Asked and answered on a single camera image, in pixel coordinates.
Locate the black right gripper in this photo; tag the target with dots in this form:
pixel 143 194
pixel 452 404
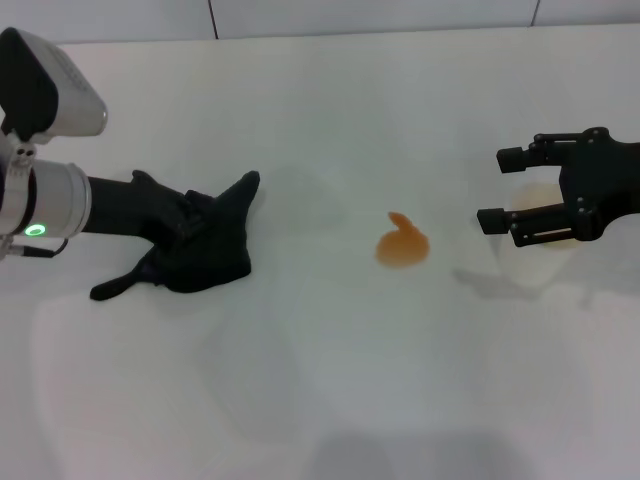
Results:
pixel 605 180

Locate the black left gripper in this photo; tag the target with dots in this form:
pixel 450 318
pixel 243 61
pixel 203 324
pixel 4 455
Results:
pixel 125 210

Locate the dark cloth rag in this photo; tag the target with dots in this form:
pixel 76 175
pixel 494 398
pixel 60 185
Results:
pixel 220 250

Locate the white paper cup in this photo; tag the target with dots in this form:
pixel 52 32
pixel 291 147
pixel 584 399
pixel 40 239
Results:
pixel 530 265

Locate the orange liquid stain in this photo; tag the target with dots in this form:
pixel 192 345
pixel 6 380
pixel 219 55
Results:
pixel 402 250

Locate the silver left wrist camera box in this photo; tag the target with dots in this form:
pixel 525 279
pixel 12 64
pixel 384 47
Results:
pixel 65 100

